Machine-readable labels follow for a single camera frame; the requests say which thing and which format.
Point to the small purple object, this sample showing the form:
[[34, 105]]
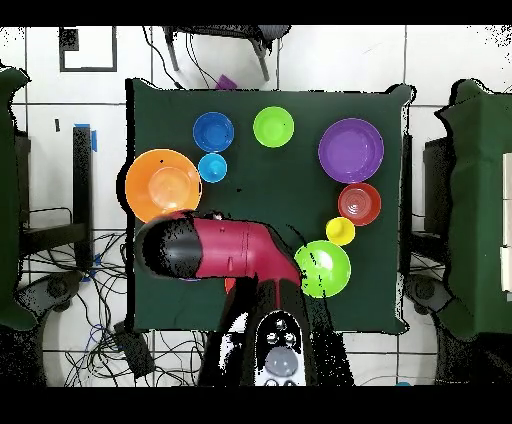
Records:
[[226, 82]]

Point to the yellow plastic cup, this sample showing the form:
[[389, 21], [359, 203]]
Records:
[[340, 231]]

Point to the large green plastic bowl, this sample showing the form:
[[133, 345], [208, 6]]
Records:
[[328, 268]]

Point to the grey chair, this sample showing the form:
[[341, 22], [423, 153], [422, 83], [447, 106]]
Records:
[[276, 32]]

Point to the green-clothed side table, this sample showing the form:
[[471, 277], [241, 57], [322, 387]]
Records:
[[480, 200], [8, 200]]

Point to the small green plastic bowl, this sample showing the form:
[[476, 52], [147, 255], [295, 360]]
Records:
[[273, 126]]

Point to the black stand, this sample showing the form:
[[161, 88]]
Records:
[[82, 180], [438, 180]]

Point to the dark green tablecloth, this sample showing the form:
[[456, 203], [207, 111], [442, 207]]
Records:
[[260, 192]]

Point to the light blue plastic cup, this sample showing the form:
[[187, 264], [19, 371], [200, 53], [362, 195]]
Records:
[[212, 168]]

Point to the white box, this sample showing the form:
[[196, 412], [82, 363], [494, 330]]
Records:
[[508, 180]]

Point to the black power adapter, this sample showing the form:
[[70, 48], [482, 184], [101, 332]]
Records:
[[134, 348]]

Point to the blue plastic bowl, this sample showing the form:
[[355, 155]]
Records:
[[213, 132]]

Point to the small red plastic bowl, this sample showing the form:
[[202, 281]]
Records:
[[359, 204]]

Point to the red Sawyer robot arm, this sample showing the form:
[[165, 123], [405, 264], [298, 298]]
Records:
[[240, 248]]

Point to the dark grey stand base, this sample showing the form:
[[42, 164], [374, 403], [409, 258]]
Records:
[[424, 290], [52, 288]]

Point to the large orange plastic bowl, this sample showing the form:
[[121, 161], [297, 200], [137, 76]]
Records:
[[160, 184]]

